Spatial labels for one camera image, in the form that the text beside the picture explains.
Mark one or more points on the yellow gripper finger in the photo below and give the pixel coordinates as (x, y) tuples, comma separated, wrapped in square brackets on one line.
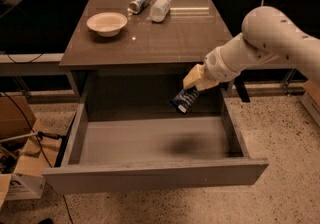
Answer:
[(195, 77), (205, 84)]

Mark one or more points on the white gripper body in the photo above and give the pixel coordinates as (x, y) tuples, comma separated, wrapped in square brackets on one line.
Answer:
[(216, 67)]

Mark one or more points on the blueberry rxbar dark wrapper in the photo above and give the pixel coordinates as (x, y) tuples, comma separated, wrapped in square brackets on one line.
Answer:
[(184, 99)]

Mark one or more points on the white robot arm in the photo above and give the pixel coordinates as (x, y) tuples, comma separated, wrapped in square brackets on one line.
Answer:
[(266, 34)]

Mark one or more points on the grey cabinet with counter top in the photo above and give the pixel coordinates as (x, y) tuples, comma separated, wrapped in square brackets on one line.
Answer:
[(190, 30)]

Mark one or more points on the open grey top drawer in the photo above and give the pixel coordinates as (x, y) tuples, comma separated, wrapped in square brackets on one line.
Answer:
[(127, 136)]

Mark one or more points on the clear plastic water bottle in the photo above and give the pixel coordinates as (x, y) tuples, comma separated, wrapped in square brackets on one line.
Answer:
[(159, 10)]

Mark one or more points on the cardboard box at right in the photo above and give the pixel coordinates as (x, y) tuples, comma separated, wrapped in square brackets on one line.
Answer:
[(311, 100)]

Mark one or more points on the white bowl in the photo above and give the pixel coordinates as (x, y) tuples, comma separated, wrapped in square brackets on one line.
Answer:
[(107, 24)]

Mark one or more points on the brown cardboard box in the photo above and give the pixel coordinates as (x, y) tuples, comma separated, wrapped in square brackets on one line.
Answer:
[(16, 117)]

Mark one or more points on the white printed cardboard box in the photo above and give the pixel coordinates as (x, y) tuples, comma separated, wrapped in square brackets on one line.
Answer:
[(25, 181)]

